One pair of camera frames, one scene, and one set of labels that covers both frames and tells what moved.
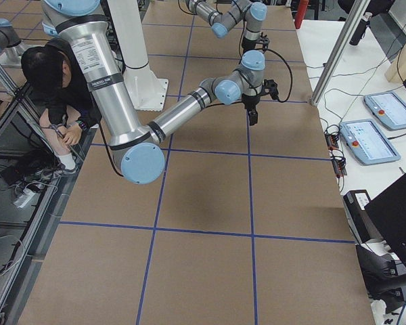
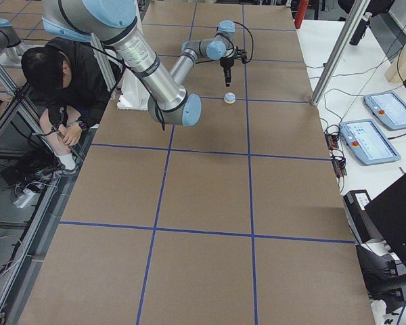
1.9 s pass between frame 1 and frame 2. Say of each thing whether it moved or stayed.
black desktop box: stayed
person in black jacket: stayed
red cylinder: stayed
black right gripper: moved
